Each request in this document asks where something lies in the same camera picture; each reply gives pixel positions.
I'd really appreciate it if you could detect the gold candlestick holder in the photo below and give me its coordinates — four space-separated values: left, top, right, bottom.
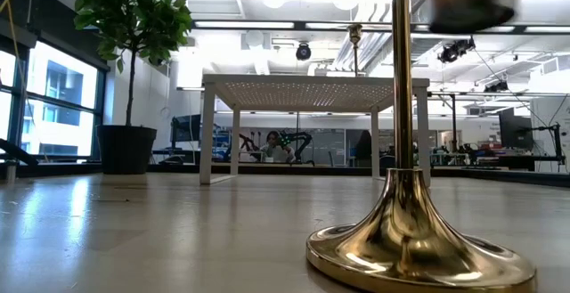
346 22 364 77
305 0 537 293

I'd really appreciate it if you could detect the person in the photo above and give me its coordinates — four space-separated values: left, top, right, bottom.
260 130 296 164
354 129 373 161

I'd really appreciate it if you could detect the white perforated metal table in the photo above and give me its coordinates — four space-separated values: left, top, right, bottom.
199 73 432 188

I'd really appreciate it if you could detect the black computer monitor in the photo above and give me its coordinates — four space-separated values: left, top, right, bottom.
498 107 534 151
171 113 202 143

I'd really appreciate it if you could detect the black plant pot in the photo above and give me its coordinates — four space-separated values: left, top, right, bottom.
96 125 158 176

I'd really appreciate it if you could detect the black vertical pole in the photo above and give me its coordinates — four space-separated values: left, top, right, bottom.
427 91 460 154

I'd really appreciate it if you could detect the green leafy tree plant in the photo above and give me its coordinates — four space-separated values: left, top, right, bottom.
73 0 193 127

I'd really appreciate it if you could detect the black ceiling device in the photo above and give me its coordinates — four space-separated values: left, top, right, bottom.
483 80 511 94

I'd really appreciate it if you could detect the black slanted bar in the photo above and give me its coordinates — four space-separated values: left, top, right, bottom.
0 138 40 168

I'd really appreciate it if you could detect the black round ceiling camera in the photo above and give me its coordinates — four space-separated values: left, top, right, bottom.
295 42 313 61

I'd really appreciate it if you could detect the black ceiling light rail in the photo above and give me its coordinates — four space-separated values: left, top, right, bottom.
191 19 570 36

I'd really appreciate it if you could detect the silver ventilation duct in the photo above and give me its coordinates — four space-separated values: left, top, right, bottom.
410 0 446 65

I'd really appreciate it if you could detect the black ceiling camera rig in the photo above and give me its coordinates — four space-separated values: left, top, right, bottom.
437 36 476 65

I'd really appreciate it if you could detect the black window frame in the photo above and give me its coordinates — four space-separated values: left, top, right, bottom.
0 29 110 165

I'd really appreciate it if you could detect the grey metal post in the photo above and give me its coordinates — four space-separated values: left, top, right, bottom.
4 159 18 183

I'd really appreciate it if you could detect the yellow cable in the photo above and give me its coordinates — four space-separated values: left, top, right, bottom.
0 0 48 154

